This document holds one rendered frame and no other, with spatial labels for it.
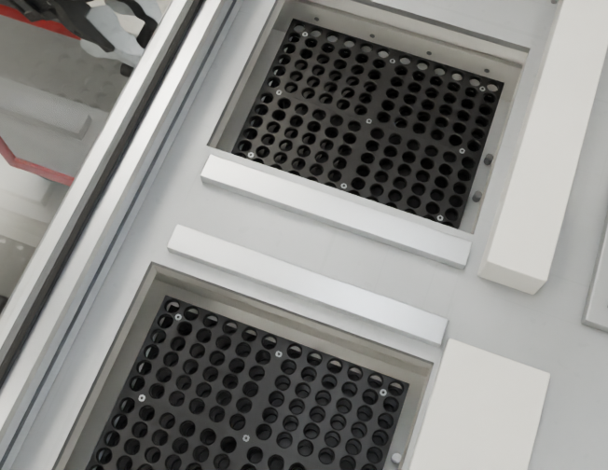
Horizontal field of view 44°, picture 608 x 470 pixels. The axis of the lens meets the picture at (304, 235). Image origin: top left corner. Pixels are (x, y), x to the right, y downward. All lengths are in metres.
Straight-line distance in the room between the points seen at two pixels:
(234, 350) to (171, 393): 0.06
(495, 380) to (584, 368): 0.07
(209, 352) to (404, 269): 0.18
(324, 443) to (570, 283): 0.24
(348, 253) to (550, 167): 0.18
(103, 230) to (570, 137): 0.39
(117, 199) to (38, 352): 0.13
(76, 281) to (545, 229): 0.36
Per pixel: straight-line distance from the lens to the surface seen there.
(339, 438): 0.63
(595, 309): 0.63
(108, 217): 0.60
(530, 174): 0.63
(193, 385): 0.64
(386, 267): 0.61
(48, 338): 0.58
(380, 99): 0.74
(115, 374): 0.72
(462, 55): 0.80
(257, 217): 0.63
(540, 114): 0.66
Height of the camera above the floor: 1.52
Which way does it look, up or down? 68 degrees down
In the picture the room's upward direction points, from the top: 1 degrees clockwise
